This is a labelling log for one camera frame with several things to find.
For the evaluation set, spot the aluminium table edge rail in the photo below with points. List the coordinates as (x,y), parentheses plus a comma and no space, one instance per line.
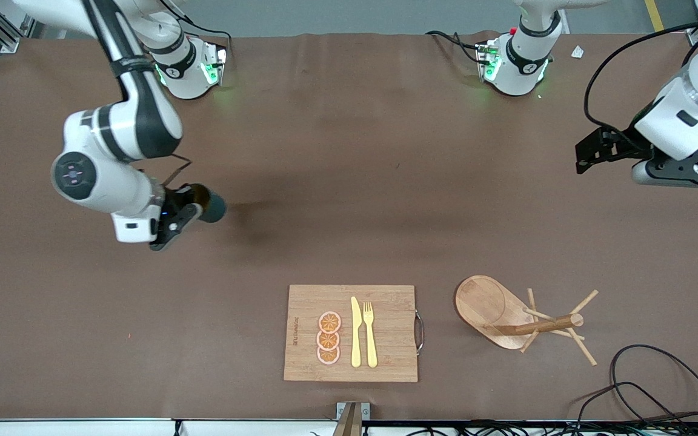
(82,427)

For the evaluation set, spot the teal cup with yellow inside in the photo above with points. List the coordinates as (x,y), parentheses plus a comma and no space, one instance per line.
(216,209)

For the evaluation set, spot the orange slice toy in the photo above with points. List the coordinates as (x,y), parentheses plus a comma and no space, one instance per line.
(329,321)
(328,356)
(328,340)

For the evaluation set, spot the yellow plastic fork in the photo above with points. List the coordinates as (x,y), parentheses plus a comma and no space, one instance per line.
(371,339)

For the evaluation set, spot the brown table cover mat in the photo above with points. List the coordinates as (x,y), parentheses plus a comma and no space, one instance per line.
(325,181)

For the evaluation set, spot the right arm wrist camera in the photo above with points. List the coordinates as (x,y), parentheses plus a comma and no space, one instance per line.
(173,229)

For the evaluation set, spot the grey metal mounting bracket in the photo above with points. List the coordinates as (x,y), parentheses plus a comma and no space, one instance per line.
(352,415)

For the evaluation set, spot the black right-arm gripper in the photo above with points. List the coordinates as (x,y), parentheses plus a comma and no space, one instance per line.
(186,196)

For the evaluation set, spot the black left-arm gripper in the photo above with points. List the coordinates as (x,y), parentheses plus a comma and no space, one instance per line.
(617,145)

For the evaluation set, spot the wooden cup rack with pegs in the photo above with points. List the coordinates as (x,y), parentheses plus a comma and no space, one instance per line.
(482,303)

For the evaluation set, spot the white paper scrap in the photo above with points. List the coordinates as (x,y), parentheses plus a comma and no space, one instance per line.
(577,52)

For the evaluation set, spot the yellow plastic knife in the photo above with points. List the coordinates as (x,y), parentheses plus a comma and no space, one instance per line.
(355,333)

